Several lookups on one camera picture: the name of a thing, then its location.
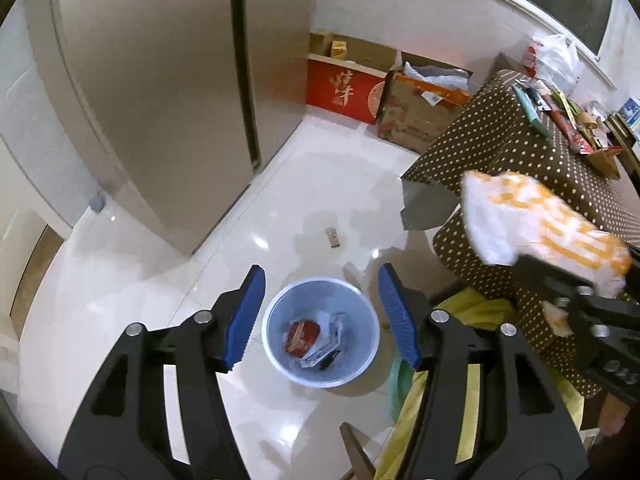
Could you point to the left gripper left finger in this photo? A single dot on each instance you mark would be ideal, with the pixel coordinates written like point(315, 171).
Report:
point(120, 430)

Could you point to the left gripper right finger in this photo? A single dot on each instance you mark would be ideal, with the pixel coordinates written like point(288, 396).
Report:
point(400, 319)

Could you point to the orange white plastic bag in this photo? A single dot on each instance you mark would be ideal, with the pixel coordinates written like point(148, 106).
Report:
point(512, 215)

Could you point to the red snack packaging box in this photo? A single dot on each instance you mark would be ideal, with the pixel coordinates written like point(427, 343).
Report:
point(580, 139)

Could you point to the grey round trash bin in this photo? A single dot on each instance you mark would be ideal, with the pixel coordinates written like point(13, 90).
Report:
point(321, 333)

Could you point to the brown polka dot tablecloth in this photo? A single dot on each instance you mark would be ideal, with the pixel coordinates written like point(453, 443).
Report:
point(491, 135)

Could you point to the yellow trousers leg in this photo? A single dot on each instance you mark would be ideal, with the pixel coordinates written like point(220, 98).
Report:
point(450, 359)

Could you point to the dark wooden chair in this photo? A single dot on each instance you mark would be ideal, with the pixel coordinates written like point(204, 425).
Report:
point(361, 468)

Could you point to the blue white tube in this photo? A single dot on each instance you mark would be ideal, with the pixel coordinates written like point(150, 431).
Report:
point(530, 112)

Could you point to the small carton on floor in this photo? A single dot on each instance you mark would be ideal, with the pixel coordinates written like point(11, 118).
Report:
point(333, 238)

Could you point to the white plastic shopping bag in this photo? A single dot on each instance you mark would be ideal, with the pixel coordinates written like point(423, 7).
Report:
point(554, 59)

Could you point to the open brown cardboard box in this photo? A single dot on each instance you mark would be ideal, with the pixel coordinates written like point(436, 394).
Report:
point(422, 97)

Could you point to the red gift carton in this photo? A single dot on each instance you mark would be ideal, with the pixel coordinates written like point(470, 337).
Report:
point(345, 88)

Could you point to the beige refrigerator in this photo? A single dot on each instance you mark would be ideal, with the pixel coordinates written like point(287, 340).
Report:
point(173, 105)

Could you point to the plain cardboard box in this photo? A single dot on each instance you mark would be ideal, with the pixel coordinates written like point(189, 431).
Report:
point(350, 49)

